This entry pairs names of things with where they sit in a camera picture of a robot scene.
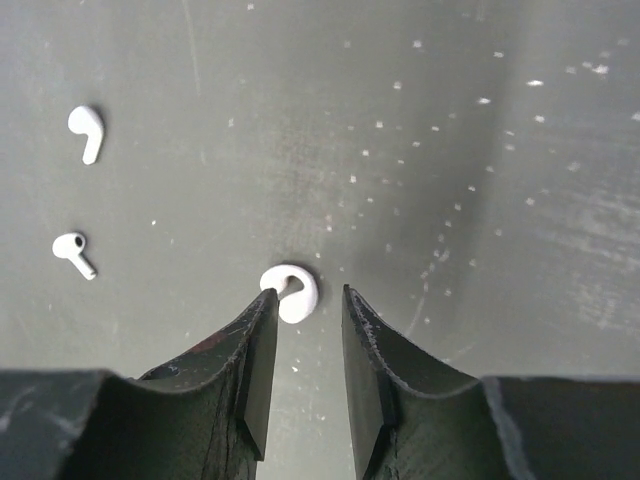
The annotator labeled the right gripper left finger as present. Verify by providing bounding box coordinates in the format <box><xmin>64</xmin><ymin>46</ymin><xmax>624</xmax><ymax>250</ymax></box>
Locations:
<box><xmin>1</xmin><ymin>289</ymin><xmax>278</xmax><ymax>479</ymax></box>

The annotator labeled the white earbud upper centre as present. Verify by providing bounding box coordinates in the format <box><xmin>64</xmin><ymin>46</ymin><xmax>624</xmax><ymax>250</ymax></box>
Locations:
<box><xmin>67</xmin><ymin>105</ymin><xmax>105</xmax><ymax>165</ymax></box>

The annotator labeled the white earbud pair clump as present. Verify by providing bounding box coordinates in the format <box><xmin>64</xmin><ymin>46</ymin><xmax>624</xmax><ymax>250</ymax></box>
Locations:
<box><xmin>259</xmin><ymin>264</ymin><xmax>319</xmax><ymax>325</ymax></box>

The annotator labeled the white earbud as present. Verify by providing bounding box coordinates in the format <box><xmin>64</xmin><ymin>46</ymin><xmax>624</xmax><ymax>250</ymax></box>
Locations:
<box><xmin>51</xmin><ymin>232</ymin><xmax>97</xmax><ymax>281</ymax></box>
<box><xmin>67</xmin><ymin>105</ymin><xmax>105</xmax><ymax>165</ymax></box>

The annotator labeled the white earbud lower centre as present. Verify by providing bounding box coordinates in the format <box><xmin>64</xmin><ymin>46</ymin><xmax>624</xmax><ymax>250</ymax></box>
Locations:
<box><xmin>51</xmin><ymin>232</ymin><xmax>97</xmax><ymax>281</ymax></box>

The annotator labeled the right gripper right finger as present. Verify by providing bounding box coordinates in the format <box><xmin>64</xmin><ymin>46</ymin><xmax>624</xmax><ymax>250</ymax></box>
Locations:
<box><xmin>342</xmin><ymin>287</ymin><xmax>639</xmax><ymax>479</ymax></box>

